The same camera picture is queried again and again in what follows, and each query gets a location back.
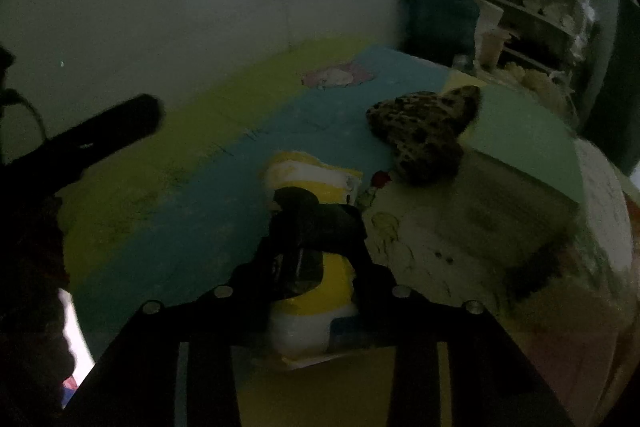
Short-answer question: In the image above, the leopard print soft toy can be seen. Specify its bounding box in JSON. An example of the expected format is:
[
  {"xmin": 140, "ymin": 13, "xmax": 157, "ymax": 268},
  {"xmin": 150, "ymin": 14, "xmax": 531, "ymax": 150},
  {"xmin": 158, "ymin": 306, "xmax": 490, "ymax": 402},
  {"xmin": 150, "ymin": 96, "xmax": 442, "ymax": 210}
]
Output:
[{"xmin": 366, "ymin": 84, "xmax": 483, "ymax": 186}]

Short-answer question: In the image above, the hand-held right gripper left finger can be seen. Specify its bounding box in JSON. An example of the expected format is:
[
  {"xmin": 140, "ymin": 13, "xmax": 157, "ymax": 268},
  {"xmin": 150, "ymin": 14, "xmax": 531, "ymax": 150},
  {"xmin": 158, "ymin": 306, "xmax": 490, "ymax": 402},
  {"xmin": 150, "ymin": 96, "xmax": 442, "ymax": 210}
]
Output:
[{"xmin": 62, "ymin": 238, "xmax": 275, "ymax": 427}]

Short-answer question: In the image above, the yellow and white plush toy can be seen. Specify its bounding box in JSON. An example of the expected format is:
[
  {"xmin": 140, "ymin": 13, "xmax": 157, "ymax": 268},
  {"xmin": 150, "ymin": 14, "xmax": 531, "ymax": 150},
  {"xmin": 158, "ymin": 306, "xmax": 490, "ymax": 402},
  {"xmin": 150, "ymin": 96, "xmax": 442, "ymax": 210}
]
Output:
[{"xmin": 262, "ymin": 150, "xmax": 368, "ymax": 365}]

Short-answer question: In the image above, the blue water jug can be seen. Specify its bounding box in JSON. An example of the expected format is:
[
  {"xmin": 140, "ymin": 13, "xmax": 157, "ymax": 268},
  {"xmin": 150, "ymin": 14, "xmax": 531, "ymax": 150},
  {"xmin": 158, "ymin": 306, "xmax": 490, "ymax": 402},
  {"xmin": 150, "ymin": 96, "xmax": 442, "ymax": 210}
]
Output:
[{"xmin": 400, "ymin": 0, "xmax": 481, "ymax": 68}]

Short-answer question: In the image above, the black cable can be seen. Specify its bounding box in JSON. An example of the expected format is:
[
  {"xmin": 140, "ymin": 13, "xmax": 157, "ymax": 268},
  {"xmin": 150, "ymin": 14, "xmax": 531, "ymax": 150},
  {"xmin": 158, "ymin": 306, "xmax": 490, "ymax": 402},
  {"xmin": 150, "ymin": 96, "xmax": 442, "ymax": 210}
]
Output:
[{"xmin": 0, "ymin": 88, "xmax": 48, "ymax": 142}]

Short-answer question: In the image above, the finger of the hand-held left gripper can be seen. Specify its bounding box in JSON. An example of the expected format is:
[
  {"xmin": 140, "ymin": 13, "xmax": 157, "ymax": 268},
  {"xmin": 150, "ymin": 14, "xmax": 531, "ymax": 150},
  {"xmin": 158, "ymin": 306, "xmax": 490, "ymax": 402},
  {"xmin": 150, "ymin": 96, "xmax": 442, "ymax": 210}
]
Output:
[{"xmin": 15, "ymin": 93, "xmax": 166, "ymax": 195}]

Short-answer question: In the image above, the pale plastic bag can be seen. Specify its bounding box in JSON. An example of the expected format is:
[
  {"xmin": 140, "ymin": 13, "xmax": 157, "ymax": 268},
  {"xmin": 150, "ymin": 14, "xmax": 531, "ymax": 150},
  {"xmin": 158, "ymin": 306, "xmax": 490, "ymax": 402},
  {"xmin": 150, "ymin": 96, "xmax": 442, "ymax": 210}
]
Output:
[{"xmin": 500, "ymin": 62, "xmax": 576, "ymax": 118}]

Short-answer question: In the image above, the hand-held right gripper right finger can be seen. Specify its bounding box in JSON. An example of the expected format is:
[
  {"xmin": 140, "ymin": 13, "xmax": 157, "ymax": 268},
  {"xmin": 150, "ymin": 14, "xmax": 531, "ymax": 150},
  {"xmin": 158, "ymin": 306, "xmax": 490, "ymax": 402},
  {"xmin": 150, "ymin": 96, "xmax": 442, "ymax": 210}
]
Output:
[{"xmin": 351, "ymin": 247, "xmax": 575, "ymax": 427}]

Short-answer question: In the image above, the colourful patchwork table mat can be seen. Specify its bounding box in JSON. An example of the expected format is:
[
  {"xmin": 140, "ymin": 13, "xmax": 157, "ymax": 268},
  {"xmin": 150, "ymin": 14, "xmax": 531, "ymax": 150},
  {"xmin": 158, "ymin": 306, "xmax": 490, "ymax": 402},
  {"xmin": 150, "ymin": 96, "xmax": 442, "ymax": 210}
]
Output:
[{"xmin": 55, "ymin": 38, "xmax": 640, "ymax": 427}]

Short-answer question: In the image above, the dark refrigerator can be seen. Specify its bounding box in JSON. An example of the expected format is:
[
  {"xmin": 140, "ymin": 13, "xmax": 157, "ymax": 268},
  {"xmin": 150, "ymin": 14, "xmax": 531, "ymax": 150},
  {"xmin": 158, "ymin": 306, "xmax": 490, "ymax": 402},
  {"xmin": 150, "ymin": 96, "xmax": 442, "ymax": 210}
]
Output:
[{"xmin": 582, "ymin": 0, "xmax": 640, "ymax": 178}]

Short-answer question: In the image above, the white container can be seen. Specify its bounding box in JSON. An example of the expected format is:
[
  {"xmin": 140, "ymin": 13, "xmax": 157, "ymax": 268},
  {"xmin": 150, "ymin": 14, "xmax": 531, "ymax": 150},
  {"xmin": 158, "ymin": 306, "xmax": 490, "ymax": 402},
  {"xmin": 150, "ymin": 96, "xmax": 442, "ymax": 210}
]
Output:
[{"xmin": 475, "ymin": 29, "xmax": 512, "ymax": 68}]

